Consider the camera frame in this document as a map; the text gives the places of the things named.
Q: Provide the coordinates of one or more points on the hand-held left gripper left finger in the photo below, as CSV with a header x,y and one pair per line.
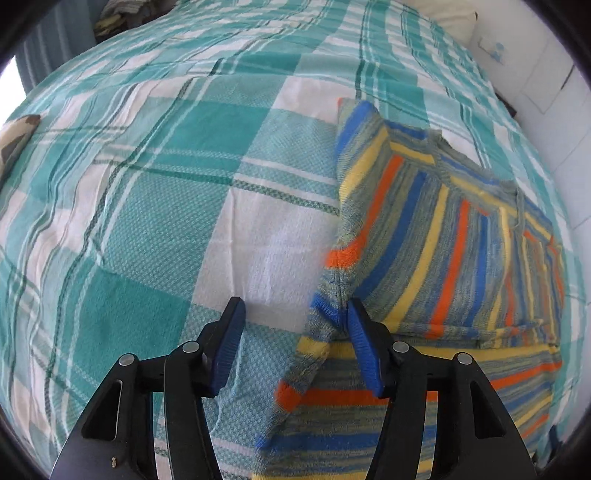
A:
x,y
228,350

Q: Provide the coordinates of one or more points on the white wall socket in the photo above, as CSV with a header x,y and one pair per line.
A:
x,y
491,48

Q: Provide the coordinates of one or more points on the striped knitted sweater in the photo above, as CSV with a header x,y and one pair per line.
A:
x,y
438,230

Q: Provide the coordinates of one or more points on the pile of striped clothes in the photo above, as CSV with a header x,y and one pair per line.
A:
x,y
124,11

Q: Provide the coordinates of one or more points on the teal plaid bed blanket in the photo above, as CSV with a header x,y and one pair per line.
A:
x,y
161,207

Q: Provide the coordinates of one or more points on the patterned cushion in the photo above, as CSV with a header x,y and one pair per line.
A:
x,y
16,138

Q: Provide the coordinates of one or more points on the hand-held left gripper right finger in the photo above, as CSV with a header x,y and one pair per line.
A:
x,y
364,355

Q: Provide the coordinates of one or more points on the blue curtain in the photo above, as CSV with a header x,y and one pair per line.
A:
x,y
51,46

